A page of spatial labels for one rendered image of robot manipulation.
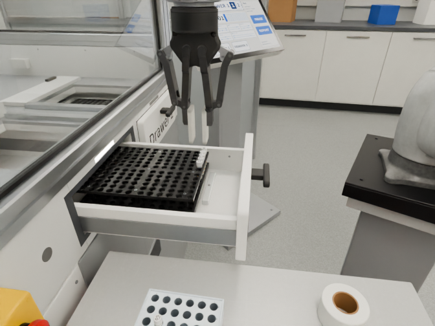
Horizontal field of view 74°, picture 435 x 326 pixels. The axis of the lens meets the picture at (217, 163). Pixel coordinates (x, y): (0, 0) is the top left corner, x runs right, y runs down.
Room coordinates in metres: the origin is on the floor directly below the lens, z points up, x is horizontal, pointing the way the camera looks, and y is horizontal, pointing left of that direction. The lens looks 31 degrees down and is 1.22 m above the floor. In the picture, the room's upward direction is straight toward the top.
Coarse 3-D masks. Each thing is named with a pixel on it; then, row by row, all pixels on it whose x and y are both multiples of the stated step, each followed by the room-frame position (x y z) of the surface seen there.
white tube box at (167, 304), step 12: (144, 300) 0.27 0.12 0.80; (156, 300) 0.29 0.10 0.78; (168, 300) 0.28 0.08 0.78; (180, 300) 0.28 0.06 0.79; (192, 300) 0.28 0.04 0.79; (204, 300) 0.28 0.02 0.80; (216, 300) 0.28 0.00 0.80; (144, 312) 0.26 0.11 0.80; (156, 312) 0.26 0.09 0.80; (168, 312) 0.26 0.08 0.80; (180, 312) 0.26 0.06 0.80; (192, 312) 0.26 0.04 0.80; (204, 312) 0.26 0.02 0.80; (216, 312) 0.26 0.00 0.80; (144, 324) 0.25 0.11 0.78; (168, 324) 0.24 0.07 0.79; (180, 324) 0.24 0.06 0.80; (192, 324) 0.24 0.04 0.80; (204, 324) 0.24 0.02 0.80; (216, 324) 0.24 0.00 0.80
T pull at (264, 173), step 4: (264, 164) 0.50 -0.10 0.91; (268, 164) 0.50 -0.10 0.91; (252, 168) 0.48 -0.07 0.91; (256, 168) 0.48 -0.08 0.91; (264, 168) 0.48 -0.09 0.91; (268, 168) 0.48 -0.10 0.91; (252, 172) 0.47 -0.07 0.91; (256, 172) 0.47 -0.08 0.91; (260, 172) 0.47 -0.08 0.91; (264, 172) 0.47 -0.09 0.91; (268, 172) 0.47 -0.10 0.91; (252, 176) 0.46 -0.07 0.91; (256, 176) 0.46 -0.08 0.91; (260, 176) 0.46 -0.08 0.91; (264, 176) 0.45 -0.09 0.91; (268, 176) 0.45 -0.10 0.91; (264, 180) 0.44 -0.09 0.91; (268, 180) 0.44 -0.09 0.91; (264, 184) 0.43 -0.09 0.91; (268, 184) 0.43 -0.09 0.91
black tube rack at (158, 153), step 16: (112, 160) 0.53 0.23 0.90; (128, 160) 0.53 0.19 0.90; (144, 160) 0.53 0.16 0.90; (160, 160) 0.54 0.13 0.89; (176, 160) 0.54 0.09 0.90; (192, 160) 0.53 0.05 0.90; (96, 176) 0.47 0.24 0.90; (112, 176) 0.48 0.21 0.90; (128, 176) 0.47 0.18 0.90; (144, 176) 0.47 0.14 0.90; (160, 176) 0.48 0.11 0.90; (176, 176) 0.47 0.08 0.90; (80, 192) 0.43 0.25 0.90; (96, 192) 0.42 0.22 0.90; (112, 192) 0.42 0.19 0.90; (128, 192) 0.43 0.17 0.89; (144, 192) 0.42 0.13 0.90; (160, 192) 0.42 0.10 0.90; (176, 192) 0.42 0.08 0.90; (160, 208) 0.41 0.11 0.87; (176, 208) 0.41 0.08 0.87; (192, 208) 0.41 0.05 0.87
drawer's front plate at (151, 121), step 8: (168, 96) 0.91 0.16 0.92; (160, 104) 0.82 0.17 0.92; (168, 104) 0.90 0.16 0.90; (152, 112) 0.75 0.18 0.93; (144, 120) 0.69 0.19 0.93; (152, 120) 0.74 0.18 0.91; (160, 120) 0.80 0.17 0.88; (168, 120) 0.88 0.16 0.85; (144, 128) 0.68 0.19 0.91; (152, 128) 0.74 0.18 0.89; (160, 128) 0.80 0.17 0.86; (168, 128) 0.88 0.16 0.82; (144, 136) 0.68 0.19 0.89; (152, 136) 0.73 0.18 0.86; (160, 136) 0.79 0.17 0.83
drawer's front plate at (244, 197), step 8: (248, 136) 0.59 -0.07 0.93; (248, 144) 0.55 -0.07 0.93; (248, 152) 0.52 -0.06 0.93; (248, 160) 0.48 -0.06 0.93; (248, 168) 0.46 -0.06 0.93; (248, 176) 0.43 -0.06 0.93; (240, 184) 0.41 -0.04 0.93; (248, 184) 0.40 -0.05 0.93; (240, 192) 0.38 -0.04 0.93; (248, 192) 0.38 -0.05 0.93; (240, 200) 0.36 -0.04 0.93; (248, 200) 0.36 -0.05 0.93; (240, 208) 0.34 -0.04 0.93; (248, 208) 0.34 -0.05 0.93; (240, 216) 0.33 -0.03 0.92; (248, 216) 0.33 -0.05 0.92; (240, 224) 0.33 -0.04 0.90; (240, 232) 0.33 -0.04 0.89; (240, 240) 0.33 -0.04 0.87; (240, 248) 0.33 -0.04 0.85; (240, 256) 0.33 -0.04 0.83
